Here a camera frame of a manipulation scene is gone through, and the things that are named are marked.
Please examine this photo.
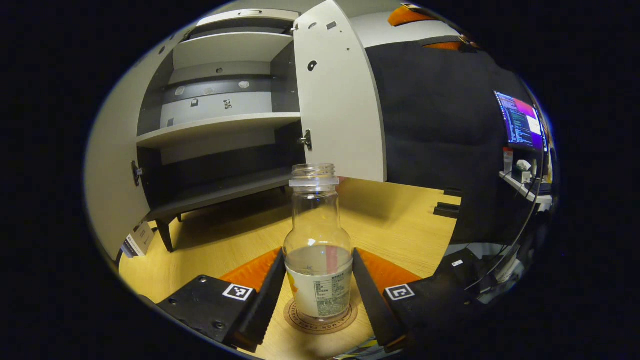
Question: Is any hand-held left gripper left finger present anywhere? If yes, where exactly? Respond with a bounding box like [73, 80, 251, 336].
[157, 247, 286, 353]

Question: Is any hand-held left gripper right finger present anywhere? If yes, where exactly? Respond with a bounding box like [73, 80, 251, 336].
[352, 247, 481, 351]

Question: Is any round cork coaster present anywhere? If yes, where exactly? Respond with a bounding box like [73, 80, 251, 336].
[283, 297, 359, 335]

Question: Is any clear glass bottle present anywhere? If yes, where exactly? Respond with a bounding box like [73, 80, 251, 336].
[283, 164, 354, 321]

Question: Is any grey cabinet door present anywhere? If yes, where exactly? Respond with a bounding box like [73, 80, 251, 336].
[292, 0, 387, 183]
[85, 30, 151, 261]

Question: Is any grey cabinet shelf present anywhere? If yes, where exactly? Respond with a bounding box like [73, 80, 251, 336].
[172, 32, 295, 70]
[136, 112, 302, 149]

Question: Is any grey cabinet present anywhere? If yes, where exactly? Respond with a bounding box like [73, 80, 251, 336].
[85, 0, 388, 261]

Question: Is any black backdrop cloth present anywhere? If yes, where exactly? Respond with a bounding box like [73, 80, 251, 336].
[365, 35, 546, 246]

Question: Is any computer monitor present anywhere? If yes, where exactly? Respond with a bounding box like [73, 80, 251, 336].
[494, 90, 547, 152]

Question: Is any small white printed box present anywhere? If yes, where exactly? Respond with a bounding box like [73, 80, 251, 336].
[120, 221, 156, 259]

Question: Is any white side shelf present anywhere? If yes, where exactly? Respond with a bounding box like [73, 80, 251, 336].
[499, 170, 553, 211]

